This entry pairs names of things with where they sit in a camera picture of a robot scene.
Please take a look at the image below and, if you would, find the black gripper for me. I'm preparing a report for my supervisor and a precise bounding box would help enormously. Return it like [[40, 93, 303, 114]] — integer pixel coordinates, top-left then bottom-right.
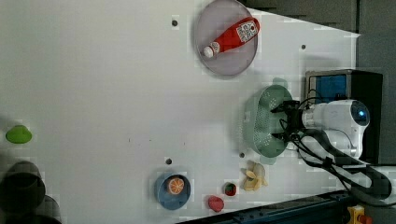
[[271, 100, 304, 142]]

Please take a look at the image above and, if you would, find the green oval strainer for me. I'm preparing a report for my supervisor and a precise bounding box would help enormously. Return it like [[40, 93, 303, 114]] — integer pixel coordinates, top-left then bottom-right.
[[243, 82, 292, 165]]

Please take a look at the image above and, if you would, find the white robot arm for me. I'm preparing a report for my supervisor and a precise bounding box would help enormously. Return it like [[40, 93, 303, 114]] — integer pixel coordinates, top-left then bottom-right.
[[271, 100, 395, 207]]

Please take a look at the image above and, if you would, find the black toaster oven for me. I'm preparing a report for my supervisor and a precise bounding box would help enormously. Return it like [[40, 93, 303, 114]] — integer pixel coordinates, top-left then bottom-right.
[[305, 69, 383, 163]]

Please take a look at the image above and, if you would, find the peeled banana toy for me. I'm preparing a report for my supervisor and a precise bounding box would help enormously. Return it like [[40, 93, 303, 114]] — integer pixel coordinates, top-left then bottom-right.
[[242, 161, 268, 191]]

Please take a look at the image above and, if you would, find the red ketchup bottle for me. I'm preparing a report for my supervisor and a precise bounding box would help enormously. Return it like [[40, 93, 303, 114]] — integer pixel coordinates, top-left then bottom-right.
[[203, 17, 261, 58]]

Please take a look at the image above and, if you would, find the red strawberry toy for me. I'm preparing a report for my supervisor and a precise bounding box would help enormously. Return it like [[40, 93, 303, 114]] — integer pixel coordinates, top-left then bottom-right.
[[224, 183, 236, 197]]

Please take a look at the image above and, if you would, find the grey round plate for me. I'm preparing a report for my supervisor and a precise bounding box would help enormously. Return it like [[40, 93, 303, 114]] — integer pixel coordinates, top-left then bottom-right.
[[194, 0, 261, 77]]

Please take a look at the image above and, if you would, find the pink strawberry toy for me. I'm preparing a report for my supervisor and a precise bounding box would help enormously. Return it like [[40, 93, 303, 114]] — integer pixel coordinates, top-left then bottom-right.
[[207, 195, 224, 213]]

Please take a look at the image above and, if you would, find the yellow red emergency button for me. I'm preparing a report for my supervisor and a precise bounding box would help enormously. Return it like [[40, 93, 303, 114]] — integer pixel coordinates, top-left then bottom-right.
[[347, 205, 373, 224]]

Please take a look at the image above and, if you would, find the orange slice toy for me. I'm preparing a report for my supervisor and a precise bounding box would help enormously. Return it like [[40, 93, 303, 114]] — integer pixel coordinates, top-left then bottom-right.
[[167, 177, 185, 195]]

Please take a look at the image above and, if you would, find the blue bowl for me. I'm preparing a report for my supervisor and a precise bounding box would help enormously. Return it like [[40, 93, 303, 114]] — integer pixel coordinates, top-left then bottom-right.
[[153, 171, 191, 211]]

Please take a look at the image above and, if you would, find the green lime toy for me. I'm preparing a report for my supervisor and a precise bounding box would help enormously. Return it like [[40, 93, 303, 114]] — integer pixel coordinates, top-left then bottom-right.
[[6, 125, 33, 144]]

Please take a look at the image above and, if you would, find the dark round stand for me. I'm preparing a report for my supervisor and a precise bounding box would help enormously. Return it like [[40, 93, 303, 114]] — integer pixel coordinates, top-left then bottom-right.
[[1, 161, 63, 224]]

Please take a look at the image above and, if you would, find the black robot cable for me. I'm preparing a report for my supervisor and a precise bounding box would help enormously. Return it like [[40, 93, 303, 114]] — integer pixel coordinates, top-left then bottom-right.
[[290, 89, 396, 208]]

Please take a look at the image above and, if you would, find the blue metal frame rail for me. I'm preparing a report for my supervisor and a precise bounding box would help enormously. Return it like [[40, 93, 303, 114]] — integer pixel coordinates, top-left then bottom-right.
[[178, 190, 355, 224]]

